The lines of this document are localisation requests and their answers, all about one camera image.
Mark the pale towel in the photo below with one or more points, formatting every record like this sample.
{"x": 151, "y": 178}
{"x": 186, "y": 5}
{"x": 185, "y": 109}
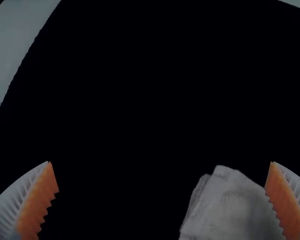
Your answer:
{"x": 227, "y": 207}

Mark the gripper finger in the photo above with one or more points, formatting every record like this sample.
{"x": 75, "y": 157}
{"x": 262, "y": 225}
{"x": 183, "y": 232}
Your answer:
{"x": 287, "y": 200}
{"x": 27, "y": 207}

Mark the black mat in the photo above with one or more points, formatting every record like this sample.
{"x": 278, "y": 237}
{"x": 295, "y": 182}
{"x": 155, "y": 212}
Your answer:
{"x": 140, "y": 100}

